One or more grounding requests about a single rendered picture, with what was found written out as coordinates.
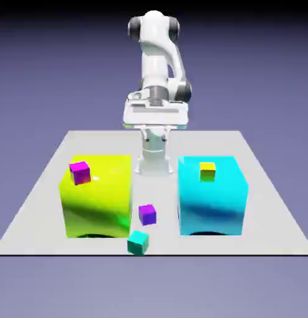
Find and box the small teal cube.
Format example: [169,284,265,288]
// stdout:
[126,230,150,256]

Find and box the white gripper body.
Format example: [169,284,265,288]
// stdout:
[122,98,189,130]

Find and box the large yellow box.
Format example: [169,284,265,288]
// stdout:
[58,155,133,239]

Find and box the small purple cube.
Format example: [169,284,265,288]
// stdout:
[138,204,157,226]

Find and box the small magenta cube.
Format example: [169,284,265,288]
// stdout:
[68,160,92,186]

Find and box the large cyan box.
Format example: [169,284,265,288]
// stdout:
[177,155,249,236]

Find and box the small yellow cube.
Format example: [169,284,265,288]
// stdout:
[199,161,217,183]

